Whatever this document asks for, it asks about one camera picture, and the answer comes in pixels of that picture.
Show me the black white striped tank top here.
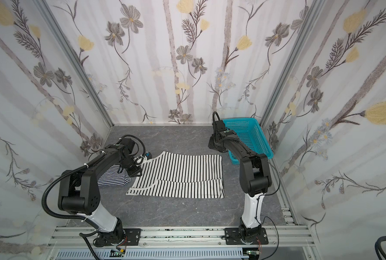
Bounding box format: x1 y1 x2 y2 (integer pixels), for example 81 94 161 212
126 151 224 199

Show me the aluminium corner post right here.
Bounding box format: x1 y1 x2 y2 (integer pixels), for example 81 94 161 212
259 0 327 126

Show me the green circuit board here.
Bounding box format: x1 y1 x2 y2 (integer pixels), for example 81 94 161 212
110 248 126 257
243 249 260 260

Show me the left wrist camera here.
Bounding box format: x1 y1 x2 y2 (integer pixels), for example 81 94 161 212
136 152 152 165

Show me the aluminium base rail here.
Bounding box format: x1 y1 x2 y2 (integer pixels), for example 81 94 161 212
46 225 316 251

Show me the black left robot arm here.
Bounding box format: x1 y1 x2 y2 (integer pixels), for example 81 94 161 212
41 134 148 260

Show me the blue white striped tank top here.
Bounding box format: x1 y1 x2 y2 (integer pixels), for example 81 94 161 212
98 165 131 186

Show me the green circuit board right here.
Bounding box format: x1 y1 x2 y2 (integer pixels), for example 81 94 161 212
243 249 260 260

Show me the green circuit board left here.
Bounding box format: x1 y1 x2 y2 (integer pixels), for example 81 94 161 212
110 248 126 257

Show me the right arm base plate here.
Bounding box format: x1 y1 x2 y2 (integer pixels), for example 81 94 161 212
222 226 268 245

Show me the aluminium corner post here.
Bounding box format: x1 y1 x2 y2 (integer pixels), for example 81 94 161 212
259 0 327 126
33 0 114 128

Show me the aluminium corner post left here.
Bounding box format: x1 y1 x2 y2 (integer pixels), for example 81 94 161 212
33 0 114 128

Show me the white slotted cable duct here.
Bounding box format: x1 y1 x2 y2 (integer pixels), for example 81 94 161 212
56 248 249 260

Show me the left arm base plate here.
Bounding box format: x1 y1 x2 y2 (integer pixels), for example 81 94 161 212
96 228 142 247

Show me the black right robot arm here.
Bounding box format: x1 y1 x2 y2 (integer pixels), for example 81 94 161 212
208 112 274 245

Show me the teal plastic basket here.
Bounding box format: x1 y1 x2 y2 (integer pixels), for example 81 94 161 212
223 118 274 159

